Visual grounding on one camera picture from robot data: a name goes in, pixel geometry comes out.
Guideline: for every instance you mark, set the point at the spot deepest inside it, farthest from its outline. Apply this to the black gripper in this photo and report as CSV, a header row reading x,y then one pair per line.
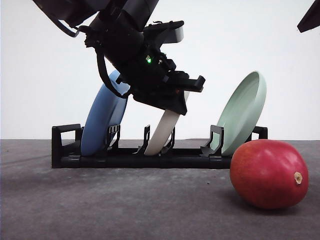
x,y
145,68

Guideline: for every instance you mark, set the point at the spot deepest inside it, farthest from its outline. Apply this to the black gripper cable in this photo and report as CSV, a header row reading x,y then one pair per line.
x,y
103,71

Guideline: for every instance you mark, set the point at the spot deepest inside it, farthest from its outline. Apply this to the green plate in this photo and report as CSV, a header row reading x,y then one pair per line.
x,y
243,115

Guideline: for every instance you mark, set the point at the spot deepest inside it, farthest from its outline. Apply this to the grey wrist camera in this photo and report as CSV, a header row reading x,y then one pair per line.
x,y
166,32

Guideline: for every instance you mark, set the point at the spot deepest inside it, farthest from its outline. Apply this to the white plate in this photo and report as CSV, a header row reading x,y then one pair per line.
x,y
163,131

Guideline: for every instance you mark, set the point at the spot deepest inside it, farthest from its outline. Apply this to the blue plate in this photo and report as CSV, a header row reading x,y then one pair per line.
x,y
107,110

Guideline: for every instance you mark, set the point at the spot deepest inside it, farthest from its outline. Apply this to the black plate rack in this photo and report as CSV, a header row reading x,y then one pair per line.
x,y
67,150

